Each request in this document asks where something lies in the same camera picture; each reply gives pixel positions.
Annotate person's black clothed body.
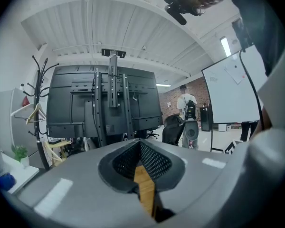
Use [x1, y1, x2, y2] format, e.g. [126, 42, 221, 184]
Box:
[229, 0, 285, 77]

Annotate blue cloth bundle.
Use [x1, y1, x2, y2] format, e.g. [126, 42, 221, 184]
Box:
[0, 172, 16, 191]

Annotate white side table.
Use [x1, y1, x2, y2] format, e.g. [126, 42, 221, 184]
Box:
[0, 151, 40, 195]

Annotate black head-mounted camera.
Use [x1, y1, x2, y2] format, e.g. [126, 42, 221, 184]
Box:
[162, 0, 206, 26]

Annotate black monitor stand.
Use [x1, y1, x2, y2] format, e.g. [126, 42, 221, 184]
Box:
[92, 47, 135, 148]

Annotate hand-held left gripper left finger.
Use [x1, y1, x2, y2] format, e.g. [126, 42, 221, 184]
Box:
[4, 139, 155, 228]

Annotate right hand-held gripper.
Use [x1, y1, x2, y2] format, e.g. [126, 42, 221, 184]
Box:
[224, 140, 243, 156]

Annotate black office chair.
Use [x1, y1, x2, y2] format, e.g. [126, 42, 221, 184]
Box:
[161, 114, 187, 147]

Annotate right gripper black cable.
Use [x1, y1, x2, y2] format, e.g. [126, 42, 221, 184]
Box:
[238, 48, 266, 132]

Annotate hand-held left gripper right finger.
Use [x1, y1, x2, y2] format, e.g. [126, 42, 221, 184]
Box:
[139, 130, 285, 228]

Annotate whiteboard on black stand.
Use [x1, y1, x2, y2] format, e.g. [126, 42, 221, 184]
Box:
[200, 44, 268, 153]

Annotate black coat rack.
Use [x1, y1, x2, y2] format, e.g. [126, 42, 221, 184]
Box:
[22, 55, 60, 171]

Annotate green potted plant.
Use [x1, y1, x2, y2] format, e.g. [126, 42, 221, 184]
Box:
[12, 145, 30, 168]

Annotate grey office chair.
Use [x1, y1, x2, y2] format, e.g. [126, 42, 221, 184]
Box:
[184, 119, 200, 142]

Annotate white paper sheet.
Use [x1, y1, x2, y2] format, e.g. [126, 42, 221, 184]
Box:
[224, 60, 247, 85]

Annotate ceiling light panel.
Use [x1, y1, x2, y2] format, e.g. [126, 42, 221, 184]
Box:
[219, 36, 232, 57]

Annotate black tall speaker box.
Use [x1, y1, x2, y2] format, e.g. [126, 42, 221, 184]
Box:
[200, 105, 214, 132]

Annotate wooden coat hanger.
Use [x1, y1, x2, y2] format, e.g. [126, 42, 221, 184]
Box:
[25, 103, 48, 125]

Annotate yellow wooden stool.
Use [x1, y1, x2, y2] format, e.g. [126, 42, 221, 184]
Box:
[43, 138, 71, 168]

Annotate large black monitor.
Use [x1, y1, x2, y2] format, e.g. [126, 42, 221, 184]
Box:
[46, 65, 164, 139]

